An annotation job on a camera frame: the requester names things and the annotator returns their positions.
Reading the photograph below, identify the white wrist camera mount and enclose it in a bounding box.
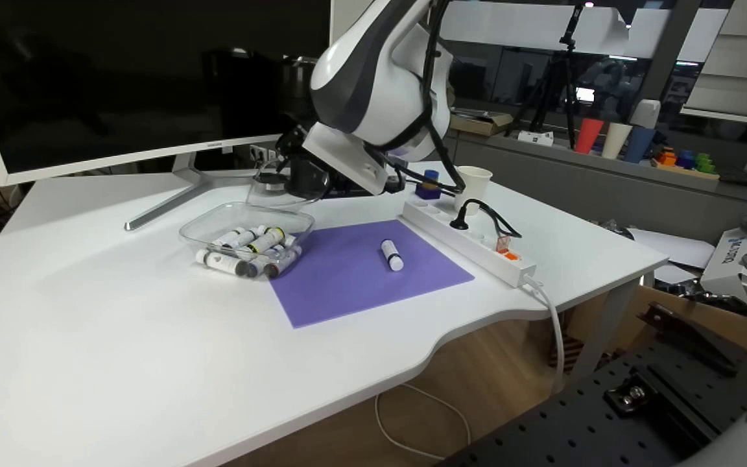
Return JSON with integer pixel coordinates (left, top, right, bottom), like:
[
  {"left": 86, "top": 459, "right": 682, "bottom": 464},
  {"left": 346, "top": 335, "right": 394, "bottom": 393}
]
[{"left": 301, "top": 119, "right": 390, "bottom": 197}]

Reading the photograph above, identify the black round disc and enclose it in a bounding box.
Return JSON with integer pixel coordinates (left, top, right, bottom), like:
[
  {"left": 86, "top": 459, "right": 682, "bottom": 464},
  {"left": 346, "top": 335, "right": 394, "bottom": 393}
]
[{"left": 250, "top": 169, "right": 289, "bottom": 191}]

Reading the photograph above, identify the grey counter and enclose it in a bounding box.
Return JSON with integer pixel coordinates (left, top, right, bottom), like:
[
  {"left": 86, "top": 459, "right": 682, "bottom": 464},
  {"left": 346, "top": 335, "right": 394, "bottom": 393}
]
[{"left": 454, "top": 128, "right": 747, "bottom": 247}]

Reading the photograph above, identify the black perforated board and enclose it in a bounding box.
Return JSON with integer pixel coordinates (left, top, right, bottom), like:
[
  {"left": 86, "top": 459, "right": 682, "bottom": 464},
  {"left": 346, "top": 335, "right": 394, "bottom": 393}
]
[{"left": 441, "top": 307, "right": 747, "bottom": 467}]

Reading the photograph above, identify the white floor cable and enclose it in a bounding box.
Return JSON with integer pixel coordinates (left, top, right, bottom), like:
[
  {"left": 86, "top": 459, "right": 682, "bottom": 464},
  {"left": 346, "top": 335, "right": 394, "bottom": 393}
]
[{"left": 371, "top": 383, "right": 473, "bottom": 464}]

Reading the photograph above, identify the cardboard box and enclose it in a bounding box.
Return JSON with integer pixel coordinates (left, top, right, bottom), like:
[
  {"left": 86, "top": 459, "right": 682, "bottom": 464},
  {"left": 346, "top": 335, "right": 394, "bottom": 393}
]
[{"left": 448, "top": 101, "right": 514, "bottom": 140}]

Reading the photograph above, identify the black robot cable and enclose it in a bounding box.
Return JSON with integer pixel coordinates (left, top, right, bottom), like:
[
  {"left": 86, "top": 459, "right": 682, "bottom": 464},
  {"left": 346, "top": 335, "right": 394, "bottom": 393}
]
[{"left": 380, "top": 0, "right": 470, "bottom": 195}]

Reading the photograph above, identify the white power strip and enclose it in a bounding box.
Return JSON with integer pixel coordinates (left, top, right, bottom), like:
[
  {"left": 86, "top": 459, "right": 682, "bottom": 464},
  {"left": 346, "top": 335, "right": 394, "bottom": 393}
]
[{"left": 398, "top": 203, "right": 538, "bottom": 291}]

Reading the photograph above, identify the white curved monitor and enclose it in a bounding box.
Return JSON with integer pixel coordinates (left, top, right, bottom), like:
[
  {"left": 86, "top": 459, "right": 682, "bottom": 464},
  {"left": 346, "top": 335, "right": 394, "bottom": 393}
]
[{"left": 0, "top": 0, "right": 332, "bottom": 234}]

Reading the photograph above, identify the white paper sheet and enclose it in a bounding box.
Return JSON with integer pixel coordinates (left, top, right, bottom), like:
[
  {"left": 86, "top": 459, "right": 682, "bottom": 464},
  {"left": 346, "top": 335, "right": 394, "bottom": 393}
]
[{"left": 621, "top": 225, "right": 719, "bottom": 291}]

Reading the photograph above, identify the white table leg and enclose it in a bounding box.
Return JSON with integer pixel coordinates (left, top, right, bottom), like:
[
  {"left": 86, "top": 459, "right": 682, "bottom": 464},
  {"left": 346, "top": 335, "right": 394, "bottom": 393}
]
[{"left": 562, "top": 271, "right": 652, "bottom": 383}]

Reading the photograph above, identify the clear plastic box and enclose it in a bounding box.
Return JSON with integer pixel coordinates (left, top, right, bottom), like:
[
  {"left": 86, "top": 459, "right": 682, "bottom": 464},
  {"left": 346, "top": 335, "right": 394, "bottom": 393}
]
[{"left": 175, "top": 203, "right": 317, "bottom": 282}]

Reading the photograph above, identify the white paper cup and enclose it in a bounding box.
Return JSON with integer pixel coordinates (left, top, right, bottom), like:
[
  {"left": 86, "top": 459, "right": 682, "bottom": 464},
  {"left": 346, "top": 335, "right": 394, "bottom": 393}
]
[{"left": 455, "top": 164, "right": 495, "bottom": 210}]

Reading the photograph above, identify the red cup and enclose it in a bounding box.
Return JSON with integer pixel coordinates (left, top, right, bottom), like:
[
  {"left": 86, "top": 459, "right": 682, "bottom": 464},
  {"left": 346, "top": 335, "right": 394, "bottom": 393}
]
[{"left": 572, "top": 116, "right": 606, "bottom": 159}]

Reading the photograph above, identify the black tripod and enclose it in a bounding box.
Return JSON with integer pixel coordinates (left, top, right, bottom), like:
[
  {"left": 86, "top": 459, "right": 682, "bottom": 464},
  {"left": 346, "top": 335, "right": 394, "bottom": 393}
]
[{"left": 510, "top": 0, "right": 601, "bottom": 147}]

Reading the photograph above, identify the black plug cable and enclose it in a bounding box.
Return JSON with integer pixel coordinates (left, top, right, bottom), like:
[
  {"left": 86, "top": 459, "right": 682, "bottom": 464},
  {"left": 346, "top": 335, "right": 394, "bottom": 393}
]
[{"left": 448, "top": 195, "right": 523, "bottom": 245}]

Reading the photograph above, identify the white power cable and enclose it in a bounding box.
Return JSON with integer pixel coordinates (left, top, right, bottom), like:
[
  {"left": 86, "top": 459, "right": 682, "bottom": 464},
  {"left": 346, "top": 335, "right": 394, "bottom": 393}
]
[{"left": 523, "top": 276, "right": 571, "bottom": 383}]

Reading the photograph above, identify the blue and orange toy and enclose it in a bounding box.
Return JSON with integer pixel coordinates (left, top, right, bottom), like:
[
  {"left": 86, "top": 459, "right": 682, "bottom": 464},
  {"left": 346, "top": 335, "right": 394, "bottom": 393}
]
[{"left": 411, "top": 166, "right": 444, "bottom": 203}]

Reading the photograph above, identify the white slatted blind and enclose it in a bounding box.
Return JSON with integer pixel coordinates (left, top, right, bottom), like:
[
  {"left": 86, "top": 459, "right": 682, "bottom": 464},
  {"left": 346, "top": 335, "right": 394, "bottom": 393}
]
[{"left": 678, "top": 0, "right": 747, "bottom": 133}]

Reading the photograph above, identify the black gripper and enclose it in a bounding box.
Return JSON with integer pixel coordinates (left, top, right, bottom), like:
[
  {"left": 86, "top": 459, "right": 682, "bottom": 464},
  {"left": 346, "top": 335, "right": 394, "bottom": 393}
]
[{"left": 271, "top": 128, "right": 342, "bottom": 201}]

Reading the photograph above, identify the purple mat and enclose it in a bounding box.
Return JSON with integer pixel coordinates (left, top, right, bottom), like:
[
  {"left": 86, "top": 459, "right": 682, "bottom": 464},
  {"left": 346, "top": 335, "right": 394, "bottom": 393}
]
[{"left": 266, "top": 217, "right": 477, "bottom": 332}]

